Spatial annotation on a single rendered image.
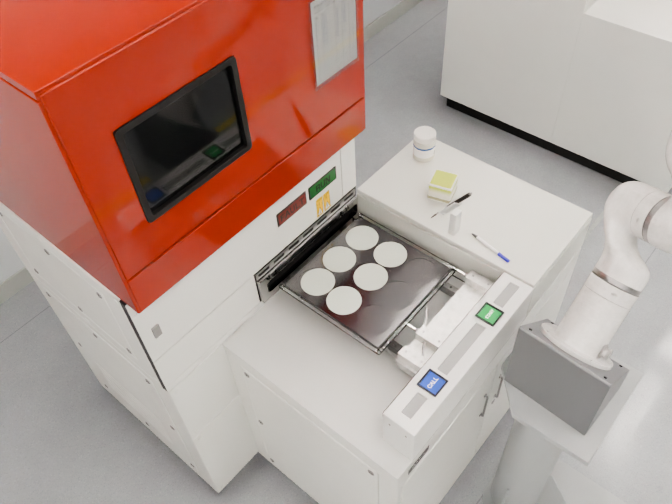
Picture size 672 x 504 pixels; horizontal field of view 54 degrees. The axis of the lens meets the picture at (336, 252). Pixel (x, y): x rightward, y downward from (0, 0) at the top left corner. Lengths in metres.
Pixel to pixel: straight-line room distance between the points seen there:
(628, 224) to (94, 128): 1.18
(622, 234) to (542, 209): 0.43
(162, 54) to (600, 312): 1.11
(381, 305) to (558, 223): 0.58
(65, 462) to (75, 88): 1.93
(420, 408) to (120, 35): 1.04
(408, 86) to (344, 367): 2.59
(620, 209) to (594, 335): 0.30
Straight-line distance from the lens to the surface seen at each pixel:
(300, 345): 1.89
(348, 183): 2.03
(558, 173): 3.66
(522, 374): 1.79
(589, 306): 1.67
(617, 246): 1.68
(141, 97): 1.26
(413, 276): 1.93
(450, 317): 1.87
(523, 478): 2.27
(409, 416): 1.63
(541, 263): 1.93
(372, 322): 1.83
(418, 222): 1.98
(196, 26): 1.30
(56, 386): 3.06
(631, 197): 1.68
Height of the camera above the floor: 2.41
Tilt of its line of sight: 49 degrees down
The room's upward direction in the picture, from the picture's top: 4 degrees counter-clockwise
